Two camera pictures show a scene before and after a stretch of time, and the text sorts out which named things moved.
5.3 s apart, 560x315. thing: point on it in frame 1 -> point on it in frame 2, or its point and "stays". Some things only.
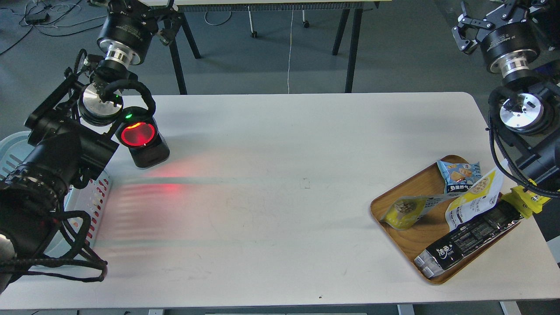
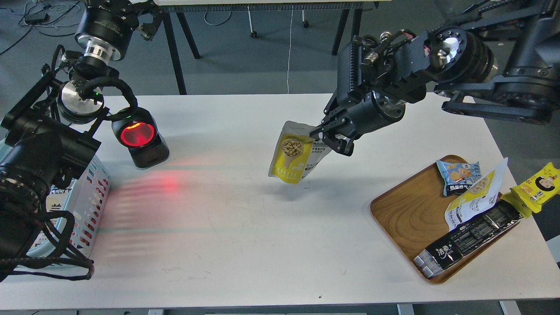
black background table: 353,8 stays
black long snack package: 441,255 stays
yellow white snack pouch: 404,211 -> 297,155
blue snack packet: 459,177 stays
